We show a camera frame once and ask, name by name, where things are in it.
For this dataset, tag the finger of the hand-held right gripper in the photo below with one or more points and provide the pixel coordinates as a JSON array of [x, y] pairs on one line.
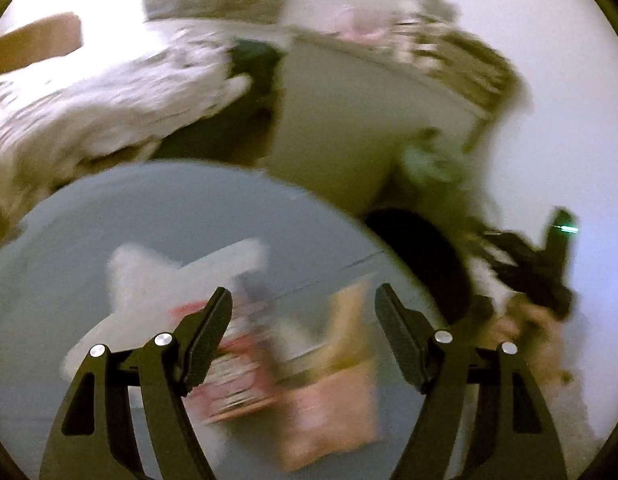
[[484, 242]]

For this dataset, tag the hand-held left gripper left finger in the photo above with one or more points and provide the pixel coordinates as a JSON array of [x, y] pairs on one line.
[[209, 340]]

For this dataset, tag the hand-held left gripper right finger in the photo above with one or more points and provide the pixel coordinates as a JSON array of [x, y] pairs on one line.
[[396, 330]]

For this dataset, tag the red snack packet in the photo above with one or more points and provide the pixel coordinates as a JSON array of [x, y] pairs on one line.
[[239, 375]]

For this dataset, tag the black round trash bin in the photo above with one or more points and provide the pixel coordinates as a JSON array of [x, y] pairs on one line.
[[419, 250]]

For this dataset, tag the orange snack packet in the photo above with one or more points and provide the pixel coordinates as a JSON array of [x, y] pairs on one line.
[[329, 410]]

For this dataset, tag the person's right hand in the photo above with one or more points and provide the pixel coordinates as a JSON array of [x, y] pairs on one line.
[[534, 332]]

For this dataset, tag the white tissue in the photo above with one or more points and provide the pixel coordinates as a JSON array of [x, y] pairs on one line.
[[139, 285]]

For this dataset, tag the blue-grey round table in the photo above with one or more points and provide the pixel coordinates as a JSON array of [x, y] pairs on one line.
[[139, 220]]

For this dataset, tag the white bedside cabinet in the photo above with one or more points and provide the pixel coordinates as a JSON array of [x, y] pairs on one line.
[[339, 135]]

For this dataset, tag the stack of grey boards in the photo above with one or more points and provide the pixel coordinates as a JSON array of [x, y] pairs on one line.
[[469, 60]]

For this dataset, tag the pink cloth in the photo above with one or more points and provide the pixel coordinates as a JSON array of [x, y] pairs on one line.
[[361, 25]]

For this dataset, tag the brown wooden headboard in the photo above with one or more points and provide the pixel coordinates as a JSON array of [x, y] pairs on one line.
[[34, 45]]

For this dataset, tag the dark bed frame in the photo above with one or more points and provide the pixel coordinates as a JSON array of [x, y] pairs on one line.
[[224, 130]]

